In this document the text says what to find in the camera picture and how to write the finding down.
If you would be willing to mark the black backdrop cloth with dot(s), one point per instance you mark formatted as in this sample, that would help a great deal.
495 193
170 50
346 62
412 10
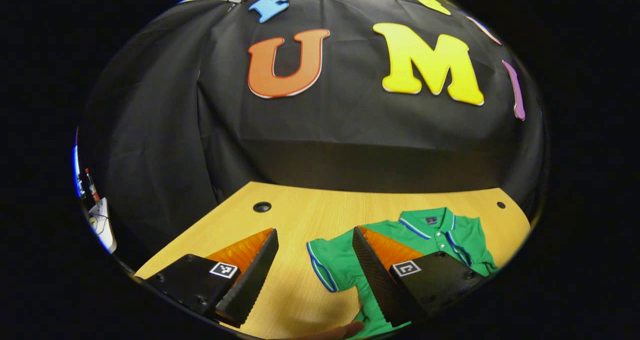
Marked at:
350 145

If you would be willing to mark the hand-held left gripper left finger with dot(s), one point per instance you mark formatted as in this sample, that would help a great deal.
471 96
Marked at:
250 280

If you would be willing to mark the dark bottle with red cap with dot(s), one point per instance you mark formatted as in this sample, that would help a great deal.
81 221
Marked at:
92 190

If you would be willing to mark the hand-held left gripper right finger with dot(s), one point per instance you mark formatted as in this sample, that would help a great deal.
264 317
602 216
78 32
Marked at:
377 280

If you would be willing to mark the green T-shirt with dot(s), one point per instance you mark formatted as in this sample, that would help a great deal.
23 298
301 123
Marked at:
340 260

